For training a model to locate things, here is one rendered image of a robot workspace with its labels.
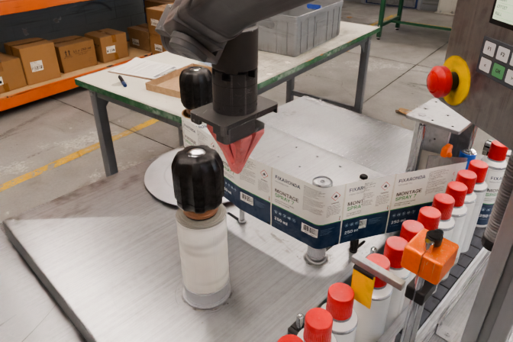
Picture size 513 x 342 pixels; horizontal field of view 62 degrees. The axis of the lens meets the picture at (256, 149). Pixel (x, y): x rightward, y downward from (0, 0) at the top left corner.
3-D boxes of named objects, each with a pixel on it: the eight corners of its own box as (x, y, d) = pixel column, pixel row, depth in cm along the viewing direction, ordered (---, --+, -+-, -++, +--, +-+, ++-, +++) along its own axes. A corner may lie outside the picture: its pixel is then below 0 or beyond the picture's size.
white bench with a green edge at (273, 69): (287, 107, 378) (290, 13, 340) (366, 130, 339) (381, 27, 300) (102, 212, 246) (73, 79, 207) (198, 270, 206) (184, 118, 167)
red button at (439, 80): (448, 60, 53) (426, 62, 52) (467, 70, 49) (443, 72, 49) (442, 89, 54) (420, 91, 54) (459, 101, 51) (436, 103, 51)
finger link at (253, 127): (194, 175, 60) (189, 114, 55) (230, 156, 64) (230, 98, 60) (227, 195, 56) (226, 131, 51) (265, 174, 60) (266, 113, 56)
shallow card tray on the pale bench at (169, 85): (193, 69, 219) (192, 62, 218) (232, 77, 208) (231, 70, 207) (145, 90, 194) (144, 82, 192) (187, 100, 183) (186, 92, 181)
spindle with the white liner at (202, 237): (210, 266, 86) (201, 133, 72) (240, 290, 81) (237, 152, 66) (173, 290, 81) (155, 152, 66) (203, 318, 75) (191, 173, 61)
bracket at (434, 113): (434, 99, 96) (435, 95, 96) (485, 114, 89) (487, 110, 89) (404, 117, 88) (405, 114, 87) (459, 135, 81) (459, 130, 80)
